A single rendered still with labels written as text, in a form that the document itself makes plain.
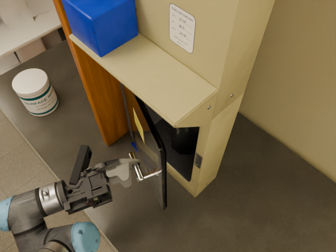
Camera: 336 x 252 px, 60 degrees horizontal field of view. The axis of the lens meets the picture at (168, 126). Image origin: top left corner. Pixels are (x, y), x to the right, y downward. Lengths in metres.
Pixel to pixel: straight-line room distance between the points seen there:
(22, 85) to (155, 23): 0.75
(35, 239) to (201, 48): 0.57
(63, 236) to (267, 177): 0.72
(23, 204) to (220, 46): 0.58
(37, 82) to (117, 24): 0.68
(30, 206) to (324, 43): 0.87
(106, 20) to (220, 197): 0.71
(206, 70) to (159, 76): 0.09
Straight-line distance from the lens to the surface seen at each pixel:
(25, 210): 0.79
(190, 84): 0.54
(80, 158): 0.81
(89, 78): 0.85
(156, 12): 0.57
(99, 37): 0.58
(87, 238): 0.71
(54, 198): 0.77
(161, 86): 0.54
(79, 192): 0.78
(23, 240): 0.81
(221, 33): 0.47
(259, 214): 1.06
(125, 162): 0.77
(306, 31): 0.93
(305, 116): 1.10
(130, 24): 0.61
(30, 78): 1.24
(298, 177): 1.16
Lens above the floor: 1.91
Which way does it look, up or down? 56 degrees down
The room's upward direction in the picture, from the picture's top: straight up
